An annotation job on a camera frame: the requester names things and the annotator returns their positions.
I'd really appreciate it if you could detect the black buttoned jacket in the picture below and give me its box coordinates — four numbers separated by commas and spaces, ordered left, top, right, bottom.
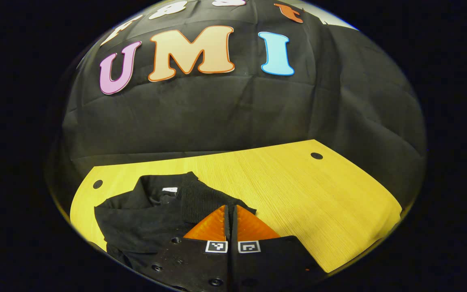
94, 172, 257, 272

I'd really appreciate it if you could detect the black backdrop cloth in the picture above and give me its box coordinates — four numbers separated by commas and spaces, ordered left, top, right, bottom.
47, 0, 426, 203

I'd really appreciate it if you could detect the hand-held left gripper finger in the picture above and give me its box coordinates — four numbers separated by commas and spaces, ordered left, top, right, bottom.
230, 204, 327, 292
142, 204, 231, 292

